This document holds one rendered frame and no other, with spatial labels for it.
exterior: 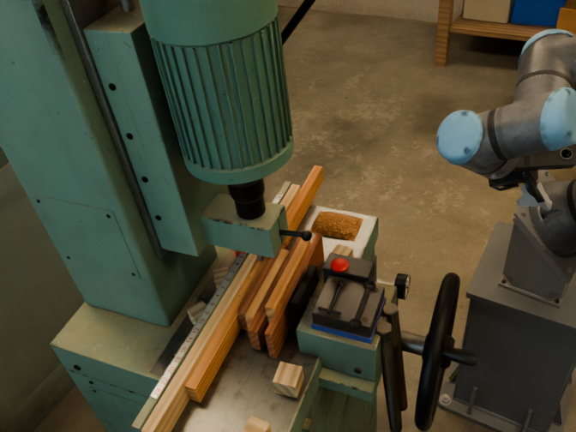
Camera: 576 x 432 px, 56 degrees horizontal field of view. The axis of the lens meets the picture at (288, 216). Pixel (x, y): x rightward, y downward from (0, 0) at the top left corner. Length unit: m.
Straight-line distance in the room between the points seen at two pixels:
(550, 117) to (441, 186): 1.81
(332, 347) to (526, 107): 0.49
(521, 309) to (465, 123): 0.66
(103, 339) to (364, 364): 0.56
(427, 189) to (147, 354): 1.84
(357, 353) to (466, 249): 1.56
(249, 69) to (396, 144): 2.30
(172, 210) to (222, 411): 0.34
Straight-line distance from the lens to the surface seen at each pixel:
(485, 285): 1.54
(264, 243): 0.95
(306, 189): 1.20
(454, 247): 2.41
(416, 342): 1.06
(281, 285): 0.96
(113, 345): 1.19
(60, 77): 0.84
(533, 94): 0.97
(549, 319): 1.51
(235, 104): 0.74
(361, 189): 2.68
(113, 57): 0.81
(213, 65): 0.72
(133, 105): 0.84
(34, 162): 1.01
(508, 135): 0.95
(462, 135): 0.97
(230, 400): 0.93
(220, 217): 0.96
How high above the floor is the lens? 1.69
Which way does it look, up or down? 41 degrees down
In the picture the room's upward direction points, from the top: 8 degrees counter-clockwise
